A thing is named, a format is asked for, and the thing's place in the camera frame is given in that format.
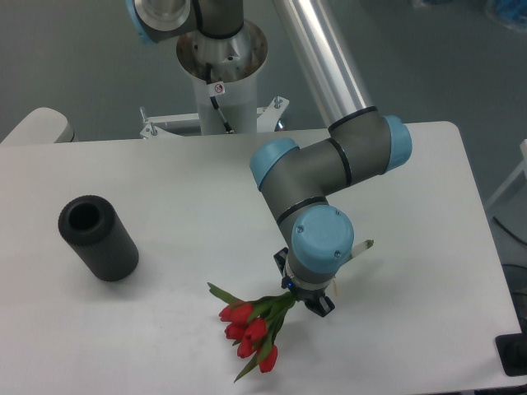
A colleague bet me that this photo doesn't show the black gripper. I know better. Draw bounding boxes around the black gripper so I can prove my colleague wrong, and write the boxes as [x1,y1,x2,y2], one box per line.
[274,247,334,316]

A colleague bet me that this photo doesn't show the red tulip bouquet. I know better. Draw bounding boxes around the red tulip bouquet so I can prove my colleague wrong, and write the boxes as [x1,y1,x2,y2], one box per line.
[208,282,304,379]

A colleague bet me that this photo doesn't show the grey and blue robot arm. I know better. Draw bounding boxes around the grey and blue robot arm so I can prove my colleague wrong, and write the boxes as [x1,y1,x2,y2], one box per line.
[127,1,413,316]

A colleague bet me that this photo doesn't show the dark grey ribbed vase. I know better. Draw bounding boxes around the dark grey ribbed vase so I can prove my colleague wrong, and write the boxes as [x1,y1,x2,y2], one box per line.
[58,195,139,281]

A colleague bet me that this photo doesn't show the black device at table edge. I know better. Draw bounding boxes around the black device at table edge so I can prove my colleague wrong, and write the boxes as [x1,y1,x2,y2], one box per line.
[495,333,526,377]

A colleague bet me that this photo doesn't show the white chair seat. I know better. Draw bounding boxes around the white chair seat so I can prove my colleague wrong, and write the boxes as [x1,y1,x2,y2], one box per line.
[1,107,77,147]

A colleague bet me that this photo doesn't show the blue items in plastic bag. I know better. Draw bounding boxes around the blue items in plastic bag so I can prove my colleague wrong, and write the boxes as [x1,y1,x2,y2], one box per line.
[410,0,526,33]

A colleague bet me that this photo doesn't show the white pedestal base frame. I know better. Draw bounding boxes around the white pedestal base frame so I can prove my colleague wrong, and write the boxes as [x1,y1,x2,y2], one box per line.
[139,95,290,139]

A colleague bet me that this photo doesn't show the black cable on floor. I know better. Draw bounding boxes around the black cable on floor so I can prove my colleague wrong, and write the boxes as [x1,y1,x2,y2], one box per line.
[493,216,527,244]

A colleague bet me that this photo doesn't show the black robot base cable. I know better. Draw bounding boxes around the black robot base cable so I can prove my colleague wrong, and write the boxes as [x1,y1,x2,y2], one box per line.
[205,62,236,135]

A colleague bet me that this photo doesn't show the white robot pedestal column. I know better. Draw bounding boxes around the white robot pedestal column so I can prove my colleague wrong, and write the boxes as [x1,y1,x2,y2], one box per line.
[176,20,268,135]

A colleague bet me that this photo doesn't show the white frame at right edge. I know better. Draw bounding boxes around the white frame at right edge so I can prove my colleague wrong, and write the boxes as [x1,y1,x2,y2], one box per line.
[483,140,526,212]

